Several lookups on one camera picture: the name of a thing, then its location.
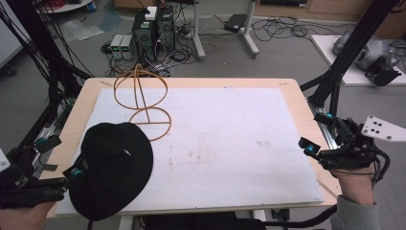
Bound clear plastic bag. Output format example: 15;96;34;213
59;18;105;43

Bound black computer tower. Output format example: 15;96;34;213
155;6;176;54
131;9;158;62

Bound black device on platform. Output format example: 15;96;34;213
364;56;403;87

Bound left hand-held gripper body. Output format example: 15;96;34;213
0;147;68;211

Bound black flat box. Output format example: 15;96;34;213
223;12;249;34

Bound grey bench power supply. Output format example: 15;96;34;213
109;34;125;60
121;34;137;60

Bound silver aluminium rail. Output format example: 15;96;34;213
307;98;340;151

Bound white box on tower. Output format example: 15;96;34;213
144;6;158;21

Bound white metal desk leg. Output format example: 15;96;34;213
240;0;260;59
191;0;207;62

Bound person's left hand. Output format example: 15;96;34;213
0;200;57;230

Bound white table mat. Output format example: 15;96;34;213
55;87;327;216

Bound white floor platform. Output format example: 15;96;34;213
310;34;406;87

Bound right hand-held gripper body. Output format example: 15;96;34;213
318;114;406;171

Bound wooden hoop hat stand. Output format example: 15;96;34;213
113;62;173;143

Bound tangle of black floor cables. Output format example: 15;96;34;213
251;14;348;43

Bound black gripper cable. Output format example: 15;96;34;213
371;148;392;193

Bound black brimmed hat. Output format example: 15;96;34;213
68;122;154;222

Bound black frame stand with cables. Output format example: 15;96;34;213
0;0;94;161

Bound white round table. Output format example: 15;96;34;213
35;0;94;14

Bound person's right hand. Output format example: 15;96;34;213
329;164;376;206

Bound black sleeved cable bundle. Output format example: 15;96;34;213
263;204;339;229

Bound grey robot shell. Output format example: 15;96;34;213
332;29;400;72

